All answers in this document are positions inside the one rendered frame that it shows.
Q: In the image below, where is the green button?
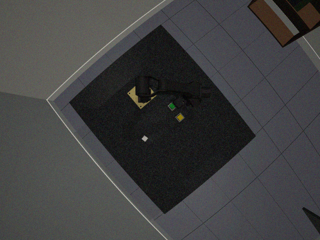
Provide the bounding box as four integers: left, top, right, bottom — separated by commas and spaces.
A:
168, 102, 176, 111

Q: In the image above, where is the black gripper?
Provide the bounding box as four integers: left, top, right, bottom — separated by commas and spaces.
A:
173, 94, 190, 109

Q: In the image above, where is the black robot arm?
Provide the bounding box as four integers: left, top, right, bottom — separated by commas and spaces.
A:
135, 75, 212, 108

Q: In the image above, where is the yellow button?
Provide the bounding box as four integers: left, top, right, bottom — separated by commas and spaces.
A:
175, 113, 185, 122

